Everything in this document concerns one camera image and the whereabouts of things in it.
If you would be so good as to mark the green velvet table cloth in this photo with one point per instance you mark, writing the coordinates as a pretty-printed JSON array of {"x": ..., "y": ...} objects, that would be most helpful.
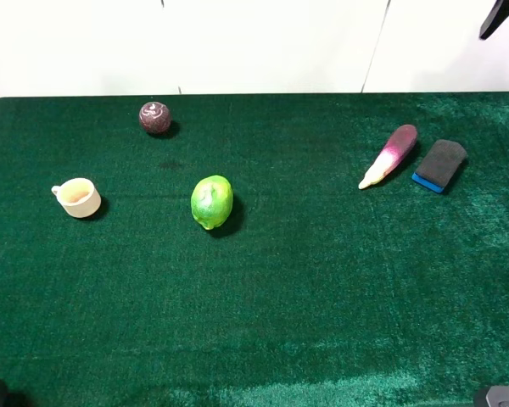
[{"x": 312, "y": 292}]

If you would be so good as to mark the purple white toy radish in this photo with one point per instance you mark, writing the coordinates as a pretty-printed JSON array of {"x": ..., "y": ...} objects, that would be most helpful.
[{"x": 394, "y": 151}]

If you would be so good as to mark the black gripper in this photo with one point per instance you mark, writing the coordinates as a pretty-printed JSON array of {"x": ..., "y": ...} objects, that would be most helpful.
[{"x": 497, "y": 15}]

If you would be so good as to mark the grey object bottom right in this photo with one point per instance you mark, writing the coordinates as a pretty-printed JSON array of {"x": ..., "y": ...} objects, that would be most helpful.
[{"x": 494, "y": 396}]

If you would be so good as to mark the black blue eraser sponge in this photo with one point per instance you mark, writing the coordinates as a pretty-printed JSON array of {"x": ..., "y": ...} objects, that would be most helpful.
[{"x": 439, "y": 165}]

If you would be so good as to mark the green toy lemon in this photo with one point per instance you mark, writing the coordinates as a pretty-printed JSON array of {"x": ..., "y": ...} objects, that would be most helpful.
[{"x": 212, "y": 201}]

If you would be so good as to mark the cream plastic cup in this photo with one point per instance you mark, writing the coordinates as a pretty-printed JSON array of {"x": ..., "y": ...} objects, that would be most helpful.
[{"x": 78, "y": 197}]

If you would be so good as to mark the dark purple ball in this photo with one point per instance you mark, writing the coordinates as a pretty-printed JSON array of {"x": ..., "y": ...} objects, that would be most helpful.
[{"x": 155, "y": 117}]

